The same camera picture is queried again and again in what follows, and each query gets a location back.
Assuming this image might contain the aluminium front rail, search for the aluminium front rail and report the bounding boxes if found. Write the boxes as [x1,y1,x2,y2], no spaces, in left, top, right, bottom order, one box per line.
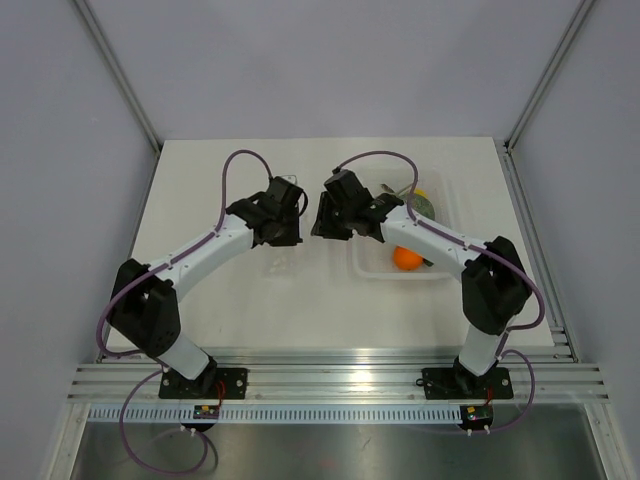
[67,357,610,405]

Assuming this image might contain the left aluminium frame post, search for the left aluminium frame post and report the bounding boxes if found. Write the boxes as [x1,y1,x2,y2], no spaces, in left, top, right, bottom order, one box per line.
[69,0,163,159]

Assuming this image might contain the green netted melon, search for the green netted melon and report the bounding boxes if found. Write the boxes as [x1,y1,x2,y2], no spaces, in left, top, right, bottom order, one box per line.
[410,193,436,220]

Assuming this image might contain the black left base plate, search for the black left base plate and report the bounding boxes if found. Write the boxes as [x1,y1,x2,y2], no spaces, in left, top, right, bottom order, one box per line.
[158,367,249,400]

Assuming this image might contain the orange fruit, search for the orange fruit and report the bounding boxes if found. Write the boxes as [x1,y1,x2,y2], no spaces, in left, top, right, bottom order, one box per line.
[392,246,424,271]

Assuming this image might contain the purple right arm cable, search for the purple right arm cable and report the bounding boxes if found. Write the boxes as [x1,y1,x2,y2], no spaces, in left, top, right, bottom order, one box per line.
[331,151,546,435]

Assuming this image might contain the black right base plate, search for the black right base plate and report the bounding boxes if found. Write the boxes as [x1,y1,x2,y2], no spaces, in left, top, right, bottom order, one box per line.
[416,367,514,400]

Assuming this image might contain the white perforated plastic basket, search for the white perforated plastic basket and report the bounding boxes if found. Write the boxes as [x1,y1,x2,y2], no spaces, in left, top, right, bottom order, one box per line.
[348,159,451,281]

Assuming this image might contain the clear zip top bag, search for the clear zip top bag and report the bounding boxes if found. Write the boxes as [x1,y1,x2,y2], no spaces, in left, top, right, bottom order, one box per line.
[262,216,313,277]

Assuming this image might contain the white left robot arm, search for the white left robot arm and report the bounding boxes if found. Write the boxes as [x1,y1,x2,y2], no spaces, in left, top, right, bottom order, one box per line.
[106,176,308,398]

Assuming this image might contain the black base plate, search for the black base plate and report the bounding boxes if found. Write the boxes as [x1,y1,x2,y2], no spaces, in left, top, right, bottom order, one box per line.
[416,367,514,400]
[158,367,249,400]

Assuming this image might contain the white slotted cable duct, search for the white slotted cable duct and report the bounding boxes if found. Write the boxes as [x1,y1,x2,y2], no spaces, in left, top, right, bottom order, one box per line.
[88,403,493,425]

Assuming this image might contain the aluminium frame post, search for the aluminium frame post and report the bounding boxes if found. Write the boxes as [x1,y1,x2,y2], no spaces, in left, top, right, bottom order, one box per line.
[504,0,599,154]
[69,0,163,159]

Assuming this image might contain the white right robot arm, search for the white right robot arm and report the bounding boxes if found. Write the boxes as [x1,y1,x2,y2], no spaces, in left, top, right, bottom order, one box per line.
[311,168,532,400]

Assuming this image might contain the right aluminium frame post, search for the right aluminium frame post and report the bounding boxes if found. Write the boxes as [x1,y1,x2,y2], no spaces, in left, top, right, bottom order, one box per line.
[504,0,599,154]

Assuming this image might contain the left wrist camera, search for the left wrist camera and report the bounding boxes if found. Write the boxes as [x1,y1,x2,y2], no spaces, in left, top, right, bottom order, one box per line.
[282,175,298,185]

